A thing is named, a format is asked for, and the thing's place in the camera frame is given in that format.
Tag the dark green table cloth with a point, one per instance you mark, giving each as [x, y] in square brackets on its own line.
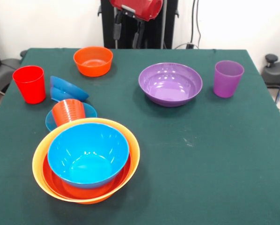
[201, 187]

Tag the small orange bowl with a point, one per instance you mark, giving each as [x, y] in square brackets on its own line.
[93, 68]

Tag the small light blue bowl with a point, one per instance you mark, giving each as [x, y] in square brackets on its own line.
[90, 111]

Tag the large yellow bowl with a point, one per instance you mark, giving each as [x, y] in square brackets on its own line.
[134, 145]

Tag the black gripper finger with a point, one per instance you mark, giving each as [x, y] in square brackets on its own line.
[138, 37]
[117, 29]

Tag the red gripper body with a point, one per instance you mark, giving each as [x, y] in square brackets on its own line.
[142, 8]

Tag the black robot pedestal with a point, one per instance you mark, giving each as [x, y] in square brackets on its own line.
[154, 32]

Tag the purple bowl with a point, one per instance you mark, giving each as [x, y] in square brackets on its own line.
[170, 86]

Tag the small dark blue bowl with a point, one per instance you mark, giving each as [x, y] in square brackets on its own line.
[65, 90]

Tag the wide orange bowl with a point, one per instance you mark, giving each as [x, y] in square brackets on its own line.
[83, 192]

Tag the red cup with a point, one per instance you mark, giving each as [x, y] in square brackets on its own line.
[30, 86]

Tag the large light blue bowl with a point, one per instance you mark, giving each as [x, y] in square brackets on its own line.
[88, 154]

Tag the black office chair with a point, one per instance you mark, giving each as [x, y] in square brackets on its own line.
[4, 68]

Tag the purple cup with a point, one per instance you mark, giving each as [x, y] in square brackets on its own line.
[227, 79]

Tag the orange cup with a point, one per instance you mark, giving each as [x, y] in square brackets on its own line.
[68, 112]

